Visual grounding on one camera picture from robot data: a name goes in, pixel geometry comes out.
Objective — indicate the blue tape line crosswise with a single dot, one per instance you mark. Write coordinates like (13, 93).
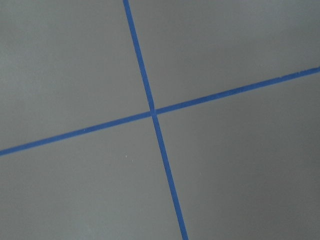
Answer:
(162, 110)

